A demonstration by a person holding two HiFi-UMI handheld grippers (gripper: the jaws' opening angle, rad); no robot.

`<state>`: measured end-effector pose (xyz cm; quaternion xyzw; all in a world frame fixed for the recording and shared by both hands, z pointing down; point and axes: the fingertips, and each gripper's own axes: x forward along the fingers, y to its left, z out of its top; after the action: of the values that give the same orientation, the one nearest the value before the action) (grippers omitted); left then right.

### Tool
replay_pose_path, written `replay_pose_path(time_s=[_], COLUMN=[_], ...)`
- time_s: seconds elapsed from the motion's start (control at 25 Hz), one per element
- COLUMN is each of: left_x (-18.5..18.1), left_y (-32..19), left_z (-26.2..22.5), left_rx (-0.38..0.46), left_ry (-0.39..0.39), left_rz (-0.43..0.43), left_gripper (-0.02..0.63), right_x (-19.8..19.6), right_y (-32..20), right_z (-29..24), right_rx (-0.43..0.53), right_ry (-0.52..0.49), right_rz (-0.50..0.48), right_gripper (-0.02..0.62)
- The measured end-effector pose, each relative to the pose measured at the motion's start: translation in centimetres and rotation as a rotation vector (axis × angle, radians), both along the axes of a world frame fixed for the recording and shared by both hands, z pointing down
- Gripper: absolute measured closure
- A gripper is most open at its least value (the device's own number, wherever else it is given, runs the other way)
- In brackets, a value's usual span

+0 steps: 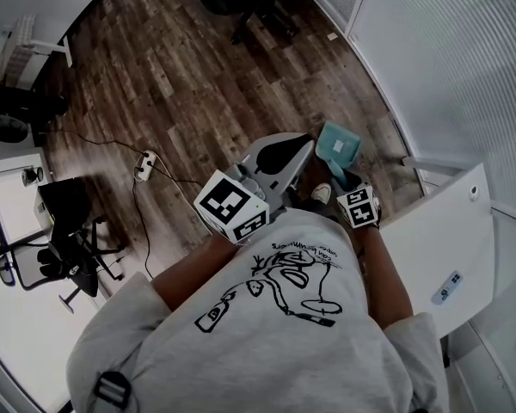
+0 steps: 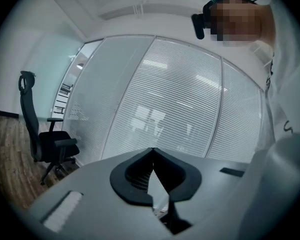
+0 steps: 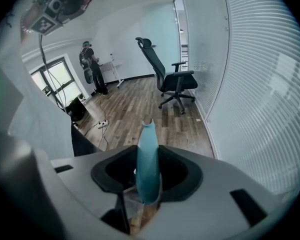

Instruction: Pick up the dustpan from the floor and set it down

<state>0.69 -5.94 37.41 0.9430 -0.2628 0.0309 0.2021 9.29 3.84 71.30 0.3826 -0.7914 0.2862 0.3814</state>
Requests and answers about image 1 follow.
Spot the person's white shoe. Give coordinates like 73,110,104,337
310,182,332,204

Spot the person's right forearm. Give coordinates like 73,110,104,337
353,225,415,330

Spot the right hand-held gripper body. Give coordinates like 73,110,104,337
335,169,382,230

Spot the black computer tower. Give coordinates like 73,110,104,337
34,177,92,240

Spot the white power strip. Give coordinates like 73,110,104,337
132,150,159,183

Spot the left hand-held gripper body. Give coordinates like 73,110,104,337
193,132,316,244

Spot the black cable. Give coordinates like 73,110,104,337
131,178,154,280
55,129,146,157
152,168,206,187

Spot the white standing desk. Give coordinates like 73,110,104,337
0,13,74,88

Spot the small round dark device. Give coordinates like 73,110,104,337
21,166,46,188

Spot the black strap buckle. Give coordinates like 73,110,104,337
92,370,132,408

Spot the small remote on table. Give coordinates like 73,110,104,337
429,268,464,305

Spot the person's grey printed t-shirt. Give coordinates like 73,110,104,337
66,206,451,413

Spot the teal dustpan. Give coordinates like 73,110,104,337
316,120,363,188

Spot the white table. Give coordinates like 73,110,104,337
378,155,495,339

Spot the person's left forearm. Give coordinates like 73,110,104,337
150,230,242,313

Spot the black mesh office chair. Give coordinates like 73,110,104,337
0,217,128,316

